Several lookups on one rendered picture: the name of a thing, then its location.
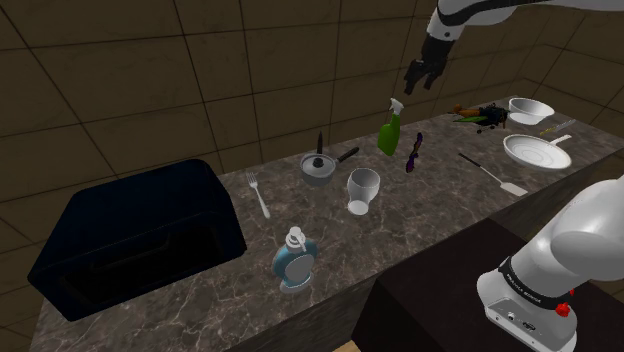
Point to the purple utensil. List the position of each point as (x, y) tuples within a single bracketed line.
[(414, 153)]

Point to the white bowl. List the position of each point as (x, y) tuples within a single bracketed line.
[(529, 111)]

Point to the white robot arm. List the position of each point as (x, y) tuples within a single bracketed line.
[(575, 253)]

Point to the white frying pan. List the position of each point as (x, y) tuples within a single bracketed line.
[(534, 153)]

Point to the blue soap dispenser bottle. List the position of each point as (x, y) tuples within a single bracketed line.
[(295, 265)]

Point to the dark blue sink basin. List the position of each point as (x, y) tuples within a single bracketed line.
[(136, 229)]

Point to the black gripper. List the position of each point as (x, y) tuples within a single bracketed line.
[(435, 51)]

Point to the white cup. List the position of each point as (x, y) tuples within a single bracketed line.
[(363, 187)]

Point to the grey saucepan with lid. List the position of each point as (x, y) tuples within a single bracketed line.
[(318, 170)]

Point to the black slim upright stick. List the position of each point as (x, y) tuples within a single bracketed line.
[(320, 142)]

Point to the black tangled kitchen tool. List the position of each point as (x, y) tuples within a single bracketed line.
[(495, 117)]

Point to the brown wooden utensil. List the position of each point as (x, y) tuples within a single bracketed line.
[(465, 111)]

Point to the silver fork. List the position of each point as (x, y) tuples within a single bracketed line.
[(260, 197)]

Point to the green flat utensil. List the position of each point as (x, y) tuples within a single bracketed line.
[(470, 119)]

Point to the silver and yellow knife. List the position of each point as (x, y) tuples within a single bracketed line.
[(556, 128)]

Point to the green spray bottle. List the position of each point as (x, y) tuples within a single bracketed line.
[(389, 136)]

